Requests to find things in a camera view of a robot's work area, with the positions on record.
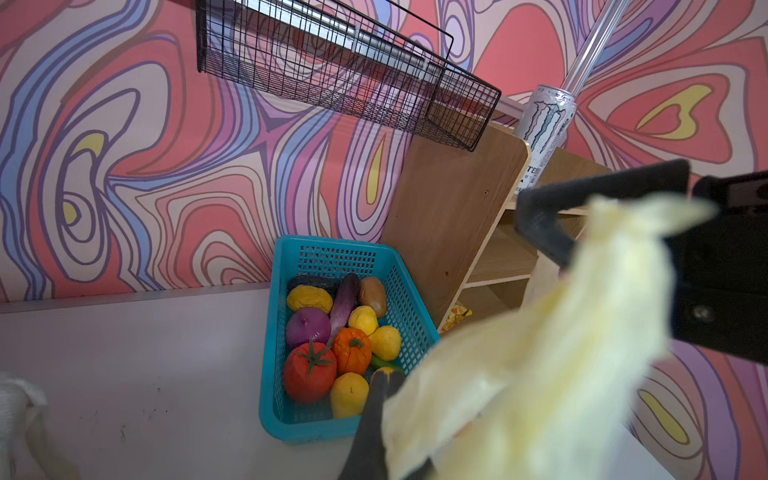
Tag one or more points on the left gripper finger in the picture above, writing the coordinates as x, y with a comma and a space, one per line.
366, 459

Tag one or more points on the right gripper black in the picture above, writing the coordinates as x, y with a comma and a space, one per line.
721, 292

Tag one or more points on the teal plastic basket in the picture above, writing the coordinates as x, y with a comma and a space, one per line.
287, 420

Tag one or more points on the yellowish plastic grocery bag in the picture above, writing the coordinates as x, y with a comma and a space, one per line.
540, 392

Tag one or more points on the beige canvas tote bag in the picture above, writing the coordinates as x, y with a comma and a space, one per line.
23, 415

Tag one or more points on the yellow toy pear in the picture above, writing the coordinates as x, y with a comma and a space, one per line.
348, 395

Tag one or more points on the wooden shelf unit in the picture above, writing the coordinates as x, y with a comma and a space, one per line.
452, 222

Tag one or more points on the white Monster can left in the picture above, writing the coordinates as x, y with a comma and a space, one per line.
545, 120

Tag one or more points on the green toy pepper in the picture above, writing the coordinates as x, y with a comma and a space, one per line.
378, 363

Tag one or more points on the red toy tomato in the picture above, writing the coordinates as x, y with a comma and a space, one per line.
309, 372

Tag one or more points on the orange toy pepper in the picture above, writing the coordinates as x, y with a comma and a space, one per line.
353, 351

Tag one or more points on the yellow chip packet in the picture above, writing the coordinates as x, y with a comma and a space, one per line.
456, 315

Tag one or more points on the yellow toy lemon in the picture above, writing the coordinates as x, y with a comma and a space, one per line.
364, 318

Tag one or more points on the purple toy onion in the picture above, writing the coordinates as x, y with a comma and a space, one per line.
307, 325

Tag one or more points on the light purple toy eggplant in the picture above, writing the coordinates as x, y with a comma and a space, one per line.
344, 303

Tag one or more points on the brown toy potato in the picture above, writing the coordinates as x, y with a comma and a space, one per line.
372, 293

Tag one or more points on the dark toy avocado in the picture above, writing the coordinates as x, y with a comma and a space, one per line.
329, 285

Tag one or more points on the black wire basket back wall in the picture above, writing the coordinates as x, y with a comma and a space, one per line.
331, 55

